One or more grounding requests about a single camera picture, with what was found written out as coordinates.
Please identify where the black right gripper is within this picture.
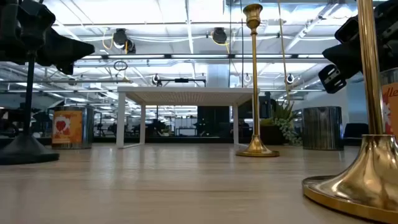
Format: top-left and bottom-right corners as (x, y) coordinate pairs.
(318, 0), (398, 94)

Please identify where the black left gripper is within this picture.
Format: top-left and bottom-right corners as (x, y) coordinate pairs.
(0, 0), (96, 75)

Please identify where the orange heart label candle jar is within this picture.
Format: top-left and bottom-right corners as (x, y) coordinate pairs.
(51, 105), (95, 149)

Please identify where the grey glass candle jar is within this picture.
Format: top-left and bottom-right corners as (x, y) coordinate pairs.
(302, 106), (345, 151)

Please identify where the black candlestick holder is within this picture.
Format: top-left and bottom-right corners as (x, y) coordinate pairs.
(0, 52), (60, 166)

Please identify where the gold brass candlestick holder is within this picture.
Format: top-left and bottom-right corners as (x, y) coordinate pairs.
(235, 3), (280, 158)
(302, 0), (398, 224)

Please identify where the black office chair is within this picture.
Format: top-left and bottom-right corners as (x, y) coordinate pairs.
(343, 123), (369, 140)

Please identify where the potted succulent plant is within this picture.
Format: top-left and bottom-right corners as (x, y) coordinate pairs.
(260, 101), (302, 146)

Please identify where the white perforated metal riser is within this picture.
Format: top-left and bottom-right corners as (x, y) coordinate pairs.
(116, 86), (261, 149)

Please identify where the black hanging cable loop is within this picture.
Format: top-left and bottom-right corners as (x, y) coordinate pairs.
(113, 60), (129, 72)

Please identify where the black ceiling cable reel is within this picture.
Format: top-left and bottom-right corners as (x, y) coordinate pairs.
(212, 27), (228, 45)
(112, 28), (137, 54)

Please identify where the yellow hanging power cable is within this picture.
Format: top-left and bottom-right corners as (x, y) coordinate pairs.
(277, 0), (292, 103)

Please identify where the black aluminium table frame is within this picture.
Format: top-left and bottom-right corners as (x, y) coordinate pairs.
(0, 136), (371, 147)

